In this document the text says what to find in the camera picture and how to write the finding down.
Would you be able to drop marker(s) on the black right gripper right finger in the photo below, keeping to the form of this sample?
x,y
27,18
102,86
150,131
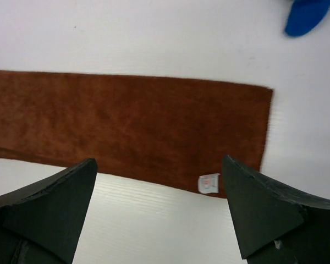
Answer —
x,y
274,222

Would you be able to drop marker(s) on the blue towel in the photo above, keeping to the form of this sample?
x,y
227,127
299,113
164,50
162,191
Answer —
x,y
304,16

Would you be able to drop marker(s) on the brown towel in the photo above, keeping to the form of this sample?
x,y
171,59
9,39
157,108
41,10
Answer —
x,y
168,131

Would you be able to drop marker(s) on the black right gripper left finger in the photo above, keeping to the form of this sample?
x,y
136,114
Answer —
x,y
42,222

